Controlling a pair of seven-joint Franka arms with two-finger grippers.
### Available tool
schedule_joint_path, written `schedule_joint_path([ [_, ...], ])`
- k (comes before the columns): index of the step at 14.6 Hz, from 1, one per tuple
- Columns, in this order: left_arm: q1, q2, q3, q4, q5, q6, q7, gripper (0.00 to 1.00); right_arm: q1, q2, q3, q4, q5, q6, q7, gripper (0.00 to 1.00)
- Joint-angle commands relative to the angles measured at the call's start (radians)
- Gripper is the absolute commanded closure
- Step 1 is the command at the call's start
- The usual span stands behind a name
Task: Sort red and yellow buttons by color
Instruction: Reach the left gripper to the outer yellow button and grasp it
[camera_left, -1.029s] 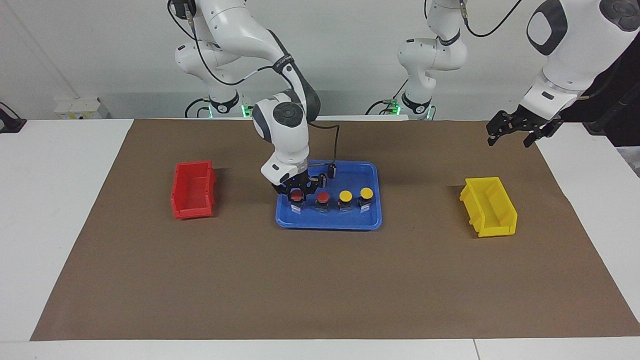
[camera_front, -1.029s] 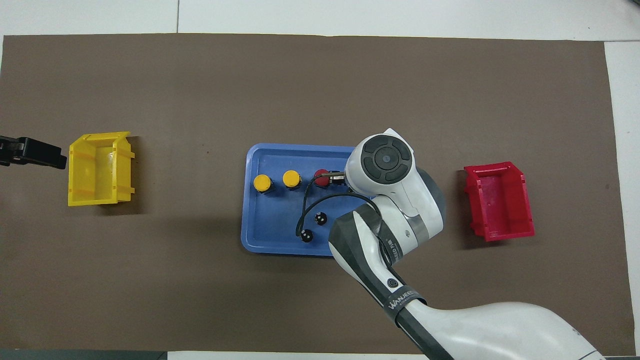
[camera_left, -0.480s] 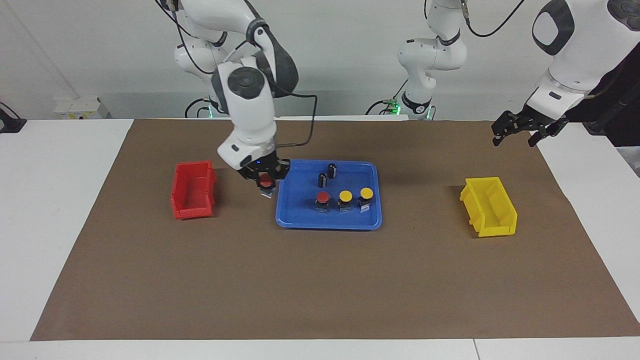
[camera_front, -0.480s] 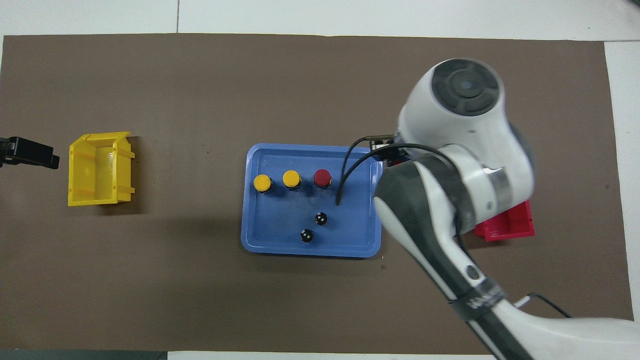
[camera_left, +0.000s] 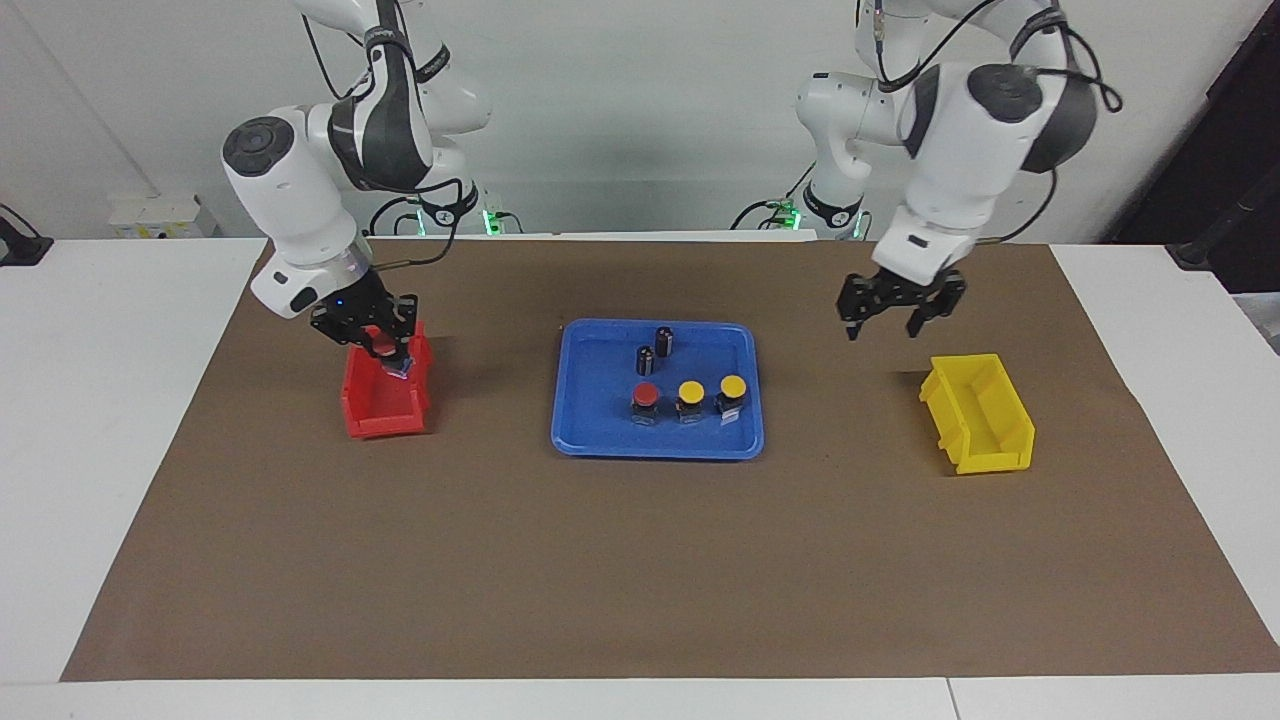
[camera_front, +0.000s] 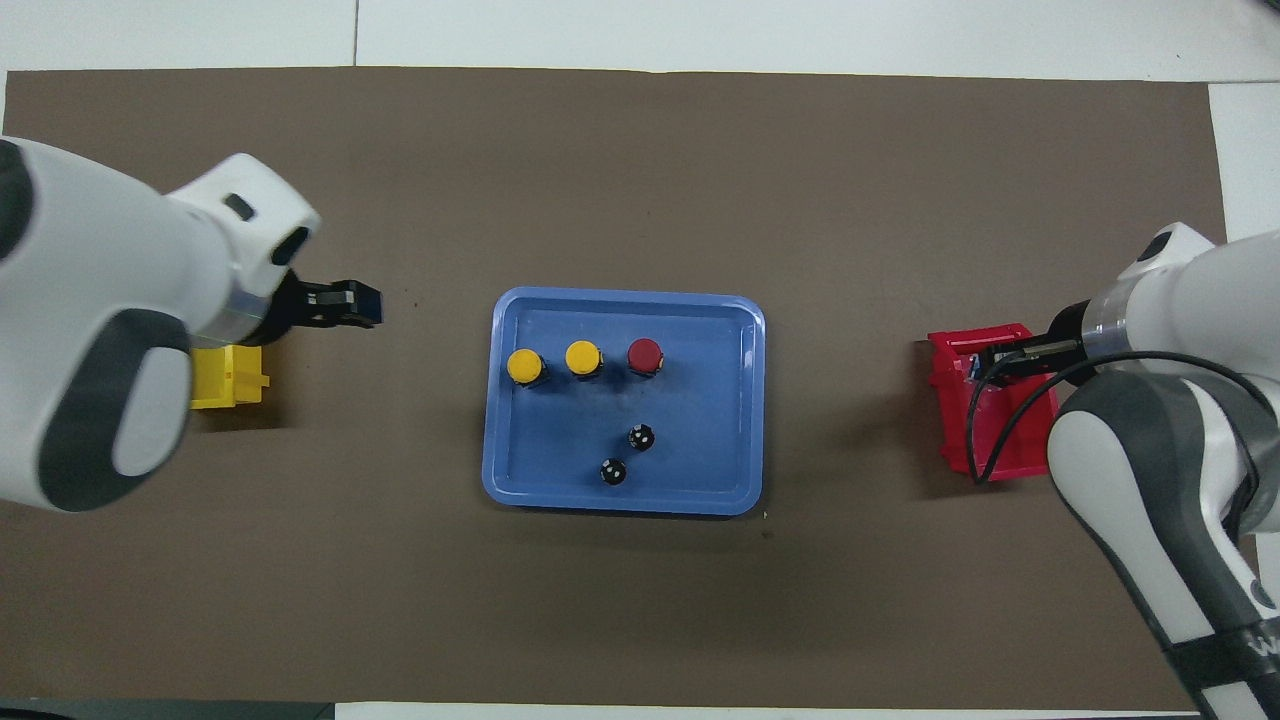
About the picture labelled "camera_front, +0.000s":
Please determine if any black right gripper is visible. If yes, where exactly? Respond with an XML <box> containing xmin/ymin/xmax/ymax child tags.
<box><xmin>968</xmin><ymin>300</ymin><xmax>1094</xmax><ymax>384</ymax></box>

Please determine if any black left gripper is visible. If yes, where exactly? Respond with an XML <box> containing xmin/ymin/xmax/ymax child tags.
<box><xmin>262</xmin><ymin>270</ymin><xmax>385</xmax><ymax>347</ymax></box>

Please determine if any red plastic bin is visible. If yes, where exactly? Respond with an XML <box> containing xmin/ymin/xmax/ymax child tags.
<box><xmin>926</xmin><ymin>323</ymin><xmax>1062</xmax><ymax>484</ymax></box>

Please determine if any yellow plastic bin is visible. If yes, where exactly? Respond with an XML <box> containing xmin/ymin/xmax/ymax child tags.
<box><xmin>189</xmin><ymin>342</ymin><xmax>273</xmax><ymax>412</ymax></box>

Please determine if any blue plastic tray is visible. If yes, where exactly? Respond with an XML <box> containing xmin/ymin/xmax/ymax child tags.
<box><xmin>482</xmin><ymin>287</ymin><xmax>767</xmax><ymax>517</ymax></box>

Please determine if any brown table mat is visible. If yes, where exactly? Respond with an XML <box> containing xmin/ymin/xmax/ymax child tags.
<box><xmin>0</xmin><ymin>67</ymin><xmax>1229</xmax><ymax>712</ymax></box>

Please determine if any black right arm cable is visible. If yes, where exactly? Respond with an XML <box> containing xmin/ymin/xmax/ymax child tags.
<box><xmin>965</xmin><ymin>349</ymin><xmax>1253</xmax><ymax>488</ymax></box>

